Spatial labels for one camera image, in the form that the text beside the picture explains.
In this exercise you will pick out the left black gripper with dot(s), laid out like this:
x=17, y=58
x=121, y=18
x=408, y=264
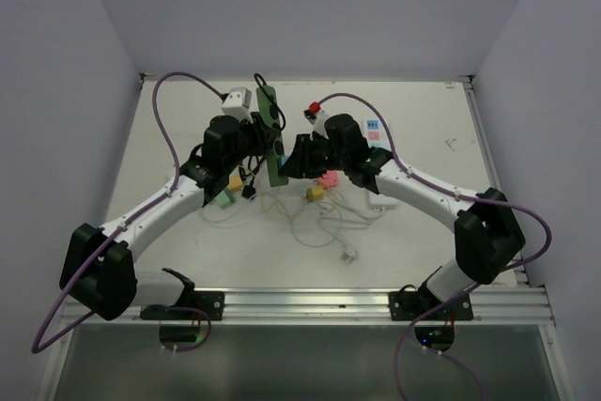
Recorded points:
x=260, y=132

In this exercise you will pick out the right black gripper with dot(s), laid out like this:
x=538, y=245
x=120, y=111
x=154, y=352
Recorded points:
x=300, y=164

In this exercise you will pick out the yellow plug adapter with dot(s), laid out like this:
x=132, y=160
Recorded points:
x=314, y=194

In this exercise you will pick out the pink plug adapter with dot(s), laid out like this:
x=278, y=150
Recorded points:
x=329, y=180

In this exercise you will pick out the green power strip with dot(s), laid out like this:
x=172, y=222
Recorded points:
x=267, y=106

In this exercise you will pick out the yellow usb charger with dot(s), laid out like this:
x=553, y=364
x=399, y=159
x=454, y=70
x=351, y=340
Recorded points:
x=236, y=183

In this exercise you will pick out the green usb charger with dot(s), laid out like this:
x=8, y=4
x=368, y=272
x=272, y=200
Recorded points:
x=225, y=199

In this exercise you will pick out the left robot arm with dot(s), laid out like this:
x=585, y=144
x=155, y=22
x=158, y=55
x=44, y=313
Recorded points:
x=99, y=269

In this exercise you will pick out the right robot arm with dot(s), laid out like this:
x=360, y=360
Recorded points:
x=487, y=234

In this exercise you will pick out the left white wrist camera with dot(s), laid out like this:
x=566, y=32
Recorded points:
x=237, y=104

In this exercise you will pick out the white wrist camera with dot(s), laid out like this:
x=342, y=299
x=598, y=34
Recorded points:
x=317, y=117
x=237, y=104

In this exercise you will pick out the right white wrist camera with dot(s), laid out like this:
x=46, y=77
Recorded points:
x=317, y=117

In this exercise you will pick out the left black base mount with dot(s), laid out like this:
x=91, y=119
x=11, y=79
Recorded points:
x=210, y=302

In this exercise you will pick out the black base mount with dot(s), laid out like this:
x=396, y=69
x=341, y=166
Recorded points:
x=408, y=303
x=210, y=302

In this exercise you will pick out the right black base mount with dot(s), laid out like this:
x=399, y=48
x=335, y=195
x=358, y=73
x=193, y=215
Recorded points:
x=408, y=303

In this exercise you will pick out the aluminium front rail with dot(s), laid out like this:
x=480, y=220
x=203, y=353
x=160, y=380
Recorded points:
x=497, y=306

